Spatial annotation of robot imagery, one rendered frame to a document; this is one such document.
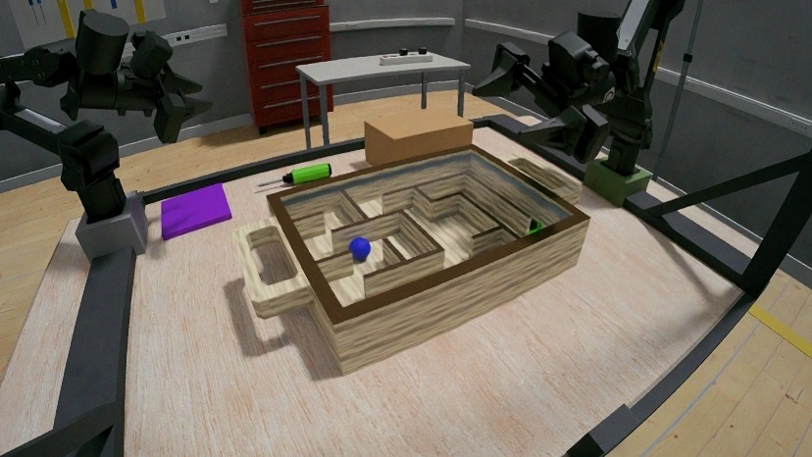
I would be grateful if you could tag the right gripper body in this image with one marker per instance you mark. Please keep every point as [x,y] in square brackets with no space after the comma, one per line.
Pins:
[549,81]

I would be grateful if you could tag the wooden maze board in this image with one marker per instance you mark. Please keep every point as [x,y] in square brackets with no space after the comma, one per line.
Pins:
[422,220]

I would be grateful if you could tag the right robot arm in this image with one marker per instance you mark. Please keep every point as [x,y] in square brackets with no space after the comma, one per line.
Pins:
[573,58]

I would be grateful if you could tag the brown cardboard box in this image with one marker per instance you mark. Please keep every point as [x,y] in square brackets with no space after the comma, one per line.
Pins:
[400,136]

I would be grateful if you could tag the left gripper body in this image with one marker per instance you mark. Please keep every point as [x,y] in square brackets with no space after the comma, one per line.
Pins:
[131,96]

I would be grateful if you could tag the purple flat block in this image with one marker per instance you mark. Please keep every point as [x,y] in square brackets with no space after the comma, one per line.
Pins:
[194,210]

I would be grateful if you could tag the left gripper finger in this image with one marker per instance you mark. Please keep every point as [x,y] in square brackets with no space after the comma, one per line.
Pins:
[193,106]
[173,81]

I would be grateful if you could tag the green screwdriver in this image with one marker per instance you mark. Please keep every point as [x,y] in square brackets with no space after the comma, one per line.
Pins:
[304,174]

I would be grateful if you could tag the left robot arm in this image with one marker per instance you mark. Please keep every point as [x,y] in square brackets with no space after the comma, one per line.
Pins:
[88,62]

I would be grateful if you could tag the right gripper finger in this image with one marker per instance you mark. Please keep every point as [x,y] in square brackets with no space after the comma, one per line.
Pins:
[498,84]
[562,133]

